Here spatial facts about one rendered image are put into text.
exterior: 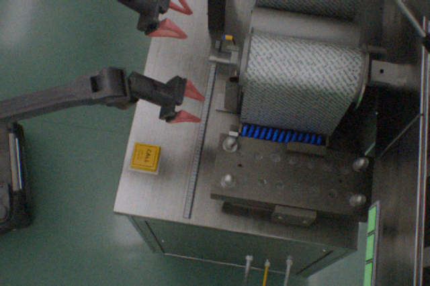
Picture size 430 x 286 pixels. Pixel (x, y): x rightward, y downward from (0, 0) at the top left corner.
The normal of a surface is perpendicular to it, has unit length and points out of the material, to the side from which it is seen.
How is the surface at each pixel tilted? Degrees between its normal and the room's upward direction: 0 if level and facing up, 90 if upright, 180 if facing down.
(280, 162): 0
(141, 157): 0
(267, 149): 0
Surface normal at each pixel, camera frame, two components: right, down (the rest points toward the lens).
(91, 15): 0.01, -0.33
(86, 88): -0.17, -0.17
